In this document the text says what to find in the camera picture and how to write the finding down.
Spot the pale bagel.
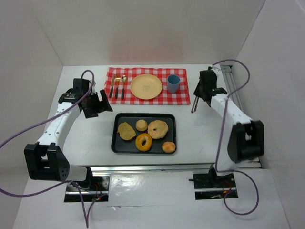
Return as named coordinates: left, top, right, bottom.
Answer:
left=147, top=120, right=169, bottom=139

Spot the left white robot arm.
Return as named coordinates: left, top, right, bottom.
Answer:
left=24, top=90, right=112, bottom=183

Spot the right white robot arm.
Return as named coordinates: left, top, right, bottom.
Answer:
left=194, top=69, right=264, bottom=187

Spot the brown bread slice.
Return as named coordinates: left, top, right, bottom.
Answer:
left=117, top=122, right=136, bottom=141

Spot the red checkered cloth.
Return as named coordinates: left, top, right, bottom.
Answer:
left=104, top=67, right=191, bottom=105

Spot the blue cup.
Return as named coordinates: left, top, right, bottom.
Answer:
left=167, top=74, right=180, bottom=94

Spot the small round muffin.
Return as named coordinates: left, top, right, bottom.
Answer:
left=136, top=119, right=148, bottom=132

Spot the black baking tray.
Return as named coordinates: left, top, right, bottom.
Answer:
left=111, top=113, right=176, bottom=155

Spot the beige round plate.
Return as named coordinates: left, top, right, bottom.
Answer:
left=130, top=74, right=163, bottom=100

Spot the orange glazed donut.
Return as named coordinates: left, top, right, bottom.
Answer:
left=135, top=133, right=153, bottom=152

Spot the small round bun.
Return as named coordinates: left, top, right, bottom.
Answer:
left=162, top=142, right=176, bottom=153

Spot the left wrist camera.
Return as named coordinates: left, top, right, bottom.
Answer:
left=71, top=78, right=91, bottom=95

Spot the gold knife black handle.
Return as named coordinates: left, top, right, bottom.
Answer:
left=109, top=74, right=116, bottom=98

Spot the aluminium rail right side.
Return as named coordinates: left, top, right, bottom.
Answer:
left=220, top=65, right=262, bottom=168

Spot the aluminium rail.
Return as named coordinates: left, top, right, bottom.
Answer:
left=220, top=65, right=262, bottom=168
left=90, top=163, right=212, bottom=173

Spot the gold fork black handle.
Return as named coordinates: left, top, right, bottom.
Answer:
left=115, top=75, right=121, bottom=99

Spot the gold spoon black handle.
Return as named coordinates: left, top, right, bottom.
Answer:
left=121, top=75, right=128, bottom=100

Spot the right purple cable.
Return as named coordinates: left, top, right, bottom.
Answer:
left=211, top=59, right=260, bottom=217

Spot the purple cable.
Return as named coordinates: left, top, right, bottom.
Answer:
left=211, top=59, right=260, bottom=217
left=0, top=70, right=108, bottom=229

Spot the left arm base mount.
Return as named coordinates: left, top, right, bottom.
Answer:
left=64, top=175, right=110, bottom=203

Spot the aluminium rail front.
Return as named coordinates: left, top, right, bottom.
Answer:
left=90, top=163, right=212, bottom=173

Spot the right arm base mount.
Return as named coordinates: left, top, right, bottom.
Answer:
left=188, top=171, right=238, bottom=200

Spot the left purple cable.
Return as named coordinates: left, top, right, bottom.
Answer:
left=0, top=70, right=108, bottom=229

